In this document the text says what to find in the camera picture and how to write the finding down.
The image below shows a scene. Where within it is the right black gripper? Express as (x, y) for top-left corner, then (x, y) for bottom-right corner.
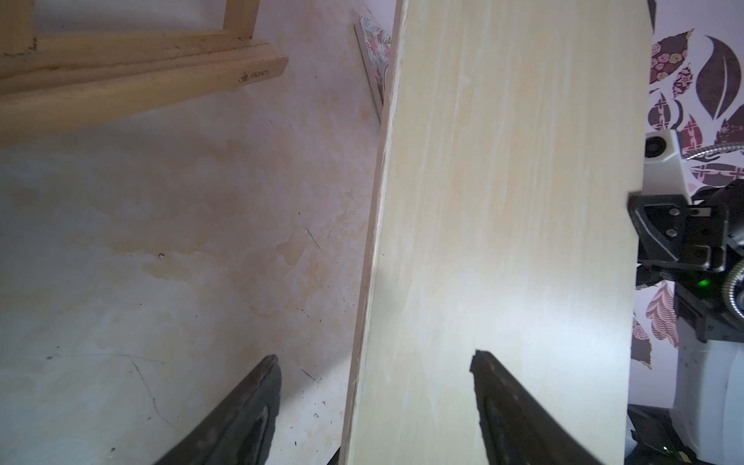
(627, 179), (743, 343)

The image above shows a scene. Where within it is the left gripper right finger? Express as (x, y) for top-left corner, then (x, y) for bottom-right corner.
(470, 350), (599, 464)

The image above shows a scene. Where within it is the floral rectangular tray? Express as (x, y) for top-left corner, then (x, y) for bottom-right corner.
(354, 15), (391, 119)

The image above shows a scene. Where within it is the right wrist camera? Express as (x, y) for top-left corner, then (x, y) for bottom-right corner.
(641, 130), (692, 203)

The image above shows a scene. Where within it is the small wooden easel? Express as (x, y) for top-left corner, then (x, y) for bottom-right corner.
(1, 1), (289, 146)

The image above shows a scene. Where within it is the light wooden drawing board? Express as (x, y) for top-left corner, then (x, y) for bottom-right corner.
(340, 1), (652, 464)

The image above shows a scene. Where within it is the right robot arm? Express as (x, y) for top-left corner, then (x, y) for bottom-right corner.
(625, 180), (743, 464)

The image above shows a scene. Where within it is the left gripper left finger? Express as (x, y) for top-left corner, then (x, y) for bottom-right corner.
(157, 355), (282, 465)

